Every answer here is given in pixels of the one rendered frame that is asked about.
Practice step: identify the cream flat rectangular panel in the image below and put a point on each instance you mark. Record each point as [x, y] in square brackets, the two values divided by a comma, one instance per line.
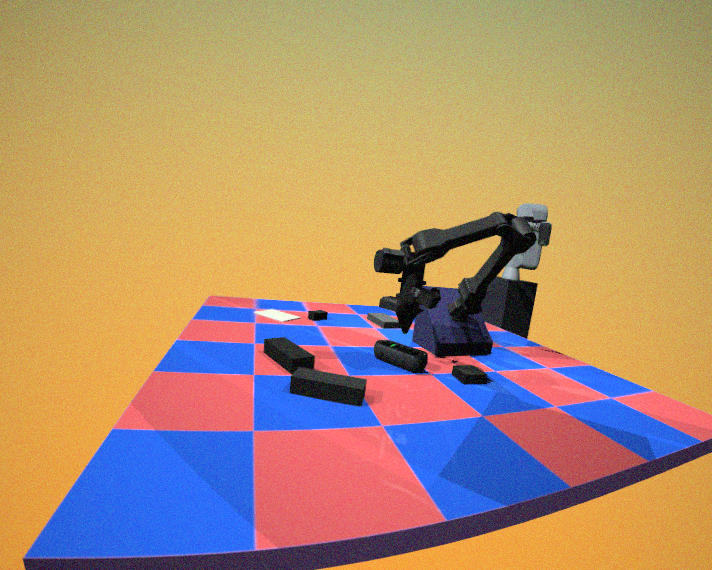
[277, 315]

